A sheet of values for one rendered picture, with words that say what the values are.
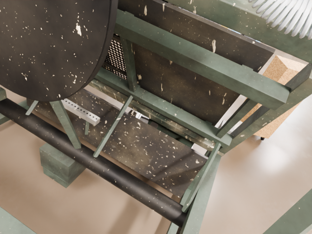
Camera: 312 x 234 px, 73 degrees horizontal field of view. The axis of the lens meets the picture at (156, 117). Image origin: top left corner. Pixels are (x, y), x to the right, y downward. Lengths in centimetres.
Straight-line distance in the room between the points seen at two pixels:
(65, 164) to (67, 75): 124
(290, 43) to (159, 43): 50
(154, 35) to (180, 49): 13
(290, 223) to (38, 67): 77
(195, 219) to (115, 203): 101
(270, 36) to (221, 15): 19
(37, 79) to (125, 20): 50
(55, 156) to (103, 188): 68
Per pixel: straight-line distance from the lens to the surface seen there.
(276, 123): 374
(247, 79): 96
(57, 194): 230
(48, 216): 221
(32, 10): 69
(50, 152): 191
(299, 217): 57
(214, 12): 92
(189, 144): 210
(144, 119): 280
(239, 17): 90
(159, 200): 153
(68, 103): 157
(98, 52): 56
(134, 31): 104
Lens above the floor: 202
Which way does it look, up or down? 39 degrees down
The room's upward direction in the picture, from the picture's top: 20 degrees clockwise
